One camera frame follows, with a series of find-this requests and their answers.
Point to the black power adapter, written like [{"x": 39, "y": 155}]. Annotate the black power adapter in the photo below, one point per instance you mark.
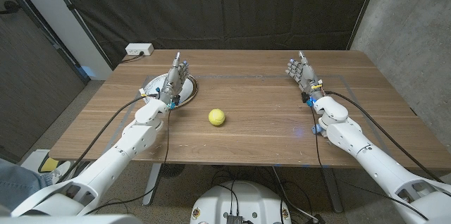
[{"x": 317, "y": 219}]

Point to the white power strip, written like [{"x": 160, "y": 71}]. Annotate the white power strip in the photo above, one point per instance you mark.
[{"x": 139, "y": 49}]

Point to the white paper plate dark rim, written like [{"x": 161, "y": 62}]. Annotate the white paper plate dark rim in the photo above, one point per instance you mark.
[{"x": 152, "y": 85}]

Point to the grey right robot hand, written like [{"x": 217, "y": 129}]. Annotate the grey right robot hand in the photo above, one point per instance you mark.
[{"x": 306, "y": 76}]

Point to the black round floor fan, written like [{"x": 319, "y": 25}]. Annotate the black round floor fan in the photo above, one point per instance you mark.
[{"x": 172, "y": 170}]

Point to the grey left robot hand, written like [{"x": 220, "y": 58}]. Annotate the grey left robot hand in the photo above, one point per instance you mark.
[{"x": 173, "y": 81}]

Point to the person's blue jeans leg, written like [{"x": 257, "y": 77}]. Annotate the person's blue jeans leg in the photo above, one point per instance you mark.
[{"x": 17, "y": 181}]

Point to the white robot torso edge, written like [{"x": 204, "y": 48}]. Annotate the white robot torso edge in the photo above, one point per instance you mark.
[{"x": 70, "y": 219}]

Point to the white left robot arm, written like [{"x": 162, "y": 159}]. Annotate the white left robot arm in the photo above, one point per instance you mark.
[{"x": 105, "y": 167}]

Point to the black backdrop stand pole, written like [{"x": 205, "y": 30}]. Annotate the black backdrop stand pole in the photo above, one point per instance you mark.
[
  {"x": 364, "y": 7},
  {"x": 79, "y": 19}
]

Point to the yellow floor item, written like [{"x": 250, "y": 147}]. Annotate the yellow floor item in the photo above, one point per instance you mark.
[{"x": 50, "y": 165}]

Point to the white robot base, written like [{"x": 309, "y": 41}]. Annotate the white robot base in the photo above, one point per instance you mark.
[{"x": 243, "y": 199}]

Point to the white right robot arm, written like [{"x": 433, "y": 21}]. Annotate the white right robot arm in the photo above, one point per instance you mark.
[{"x": 373, "y": 164}]

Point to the white floor box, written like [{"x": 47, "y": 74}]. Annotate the white floor box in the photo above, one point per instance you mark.
[{"x": 33, "y": 158}]

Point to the yellow tennis ball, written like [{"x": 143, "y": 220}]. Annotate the yellow tennis ball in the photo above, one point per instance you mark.
[{"x": 216, "y": 117}]

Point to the black backdrop curtain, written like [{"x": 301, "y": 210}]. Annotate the black backdrop curtain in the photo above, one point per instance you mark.
[{"x": 229, "y": 5}]

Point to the grey table leg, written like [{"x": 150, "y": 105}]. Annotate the grey table leg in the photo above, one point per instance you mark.
[
  {"x": 152, "y": 183},
  {"x": 333, "y": 190}
]

